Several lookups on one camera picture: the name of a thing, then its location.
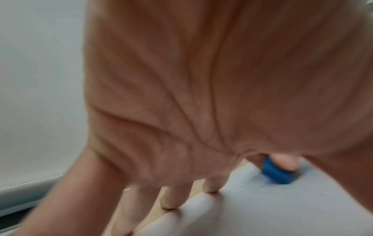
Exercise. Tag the person's right hand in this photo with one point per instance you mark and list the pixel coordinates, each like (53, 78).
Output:
(285, 161)

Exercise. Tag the person's left hand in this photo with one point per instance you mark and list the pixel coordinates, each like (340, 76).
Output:
(218, 80)

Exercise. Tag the blue eraser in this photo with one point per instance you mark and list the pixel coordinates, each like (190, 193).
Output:
(275, 174)

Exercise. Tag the white paper sheet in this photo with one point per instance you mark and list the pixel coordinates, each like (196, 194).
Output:
(262, 207)

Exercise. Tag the wide white roller blind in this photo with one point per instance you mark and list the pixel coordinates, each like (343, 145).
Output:
(38, 92)

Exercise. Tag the dark window frame rail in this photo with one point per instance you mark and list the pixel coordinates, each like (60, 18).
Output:
(14, 221)

